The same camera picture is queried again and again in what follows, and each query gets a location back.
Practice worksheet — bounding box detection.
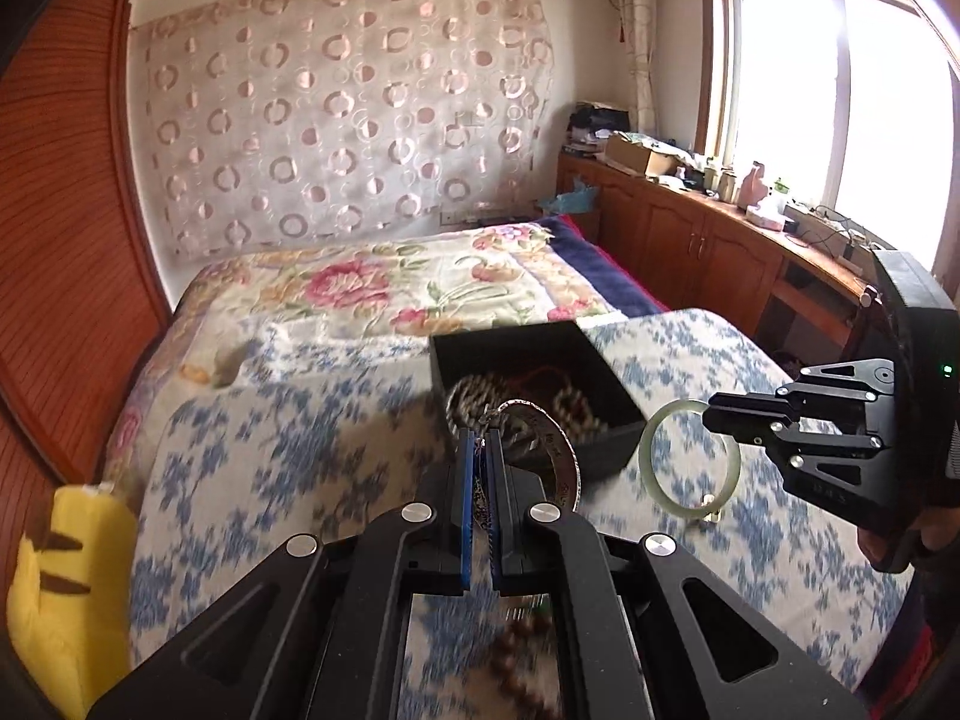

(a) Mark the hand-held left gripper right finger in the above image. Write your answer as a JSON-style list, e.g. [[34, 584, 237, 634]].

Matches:
[[486, 431, 871, 720]]

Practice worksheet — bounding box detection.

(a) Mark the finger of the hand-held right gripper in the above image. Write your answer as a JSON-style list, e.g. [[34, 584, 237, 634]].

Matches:
[[705, 358, 899, 425], [712, 418, 906, 535]]

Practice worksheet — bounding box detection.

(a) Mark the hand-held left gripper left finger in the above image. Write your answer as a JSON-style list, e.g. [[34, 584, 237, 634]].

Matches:
[[86, 427, 488, 720]]

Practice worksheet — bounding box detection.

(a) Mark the silver engraved bangle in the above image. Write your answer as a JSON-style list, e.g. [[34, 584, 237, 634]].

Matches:
[[446, 373, 586, 515]]

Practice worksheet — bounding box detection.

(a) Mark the pale green jade bangle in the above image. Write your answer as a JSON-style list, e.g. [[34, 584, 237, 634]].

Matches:
[[641, 401, 743, 522]]

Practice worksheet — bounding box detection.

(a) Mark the black box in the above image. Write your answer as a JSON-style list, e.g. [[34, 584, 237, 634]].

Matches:
[[429, 321, 647, 477]]

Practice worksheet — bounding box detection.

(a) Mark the white pearl necklace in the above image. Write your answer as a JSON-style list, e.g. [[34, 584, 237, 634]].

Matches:
[[551, 381, 610, 442]]

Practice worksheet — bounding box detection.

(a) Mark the red bead bracelet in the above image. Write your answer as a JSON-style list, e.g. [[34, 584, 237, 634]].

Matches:
[[517, 362, 582, 391]]

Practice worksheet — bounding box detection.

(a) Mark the person's right forearm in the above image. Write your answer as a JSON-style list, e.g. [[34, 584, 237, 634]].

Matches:
[[855, 510, 960, 698]]

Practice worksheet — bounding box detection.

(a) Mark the wooden window cabinet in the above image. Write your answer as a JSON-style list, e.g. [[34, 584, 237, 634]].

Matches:
[[556, 150, 882, 361]]

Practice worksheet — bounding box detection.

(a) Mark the blue floral bedsheet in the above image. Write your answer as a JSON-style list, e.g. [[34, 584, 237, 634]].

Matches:
[[127, 307, 920, 720]]

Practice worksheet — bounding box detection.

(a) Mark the white power strip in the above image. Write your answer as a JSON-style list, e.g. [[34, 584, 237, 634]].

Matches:
[[784, 201, 878, 275]]

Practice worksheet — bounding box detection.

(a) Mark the dark blue blanket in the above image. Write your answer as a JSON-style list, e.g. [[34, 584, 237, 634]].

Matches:
[[544, 214, 672, 320]]

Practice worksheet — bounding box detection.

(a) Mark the pink figurine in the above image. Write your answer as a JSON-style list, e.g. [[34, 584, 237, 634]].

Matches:
[[739, 160, 773, 211]]

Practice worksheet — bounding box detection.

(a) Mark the pink floral quilt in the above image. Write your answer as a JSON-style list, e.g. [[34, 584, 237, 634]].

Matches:
[[101, 221, 623, 496]]

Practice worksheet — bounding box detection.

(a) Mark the teal crumpled bag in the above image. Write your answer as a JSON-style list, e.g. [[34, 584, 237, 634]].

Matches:
[[536, 176, 601, 215]]

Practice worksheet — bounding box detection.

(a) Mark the cardboard box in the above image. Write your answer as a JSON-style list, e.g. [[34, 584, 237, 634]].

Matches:
[[604, 131, 683, 175]]

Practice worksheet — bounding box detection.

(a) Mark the pile of dark clothes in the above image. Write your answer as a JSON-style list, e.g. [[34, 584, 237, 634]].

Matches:
[[568, 101, 631, 155]]

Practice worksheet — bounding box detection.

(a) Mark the window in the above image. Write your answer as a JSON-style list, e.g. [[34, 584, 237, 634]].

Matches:
[[697, 0, 960, 278]]

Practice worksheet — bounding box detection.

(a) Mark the patterned window curtain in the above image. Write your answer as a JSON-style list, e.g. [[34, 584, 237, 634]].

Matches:
[[607, 0, 661, 140]]

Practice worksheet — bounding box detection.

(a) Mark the yellow plush toy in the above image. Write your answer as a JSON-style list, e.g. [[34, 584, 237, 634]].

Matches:
[[7, 484, 140, 717]]

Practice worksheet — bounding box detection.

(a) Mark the brown wooden bead bracelet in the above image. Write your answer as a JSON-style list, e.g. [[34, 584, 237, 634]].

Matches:
[[484, 604, 563, 720]]

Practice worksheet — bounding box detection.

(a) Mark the circle patterned wall cloth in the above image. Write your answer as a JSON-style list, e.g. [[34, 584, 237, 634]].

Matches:
[[131, 0, 560, 263]]

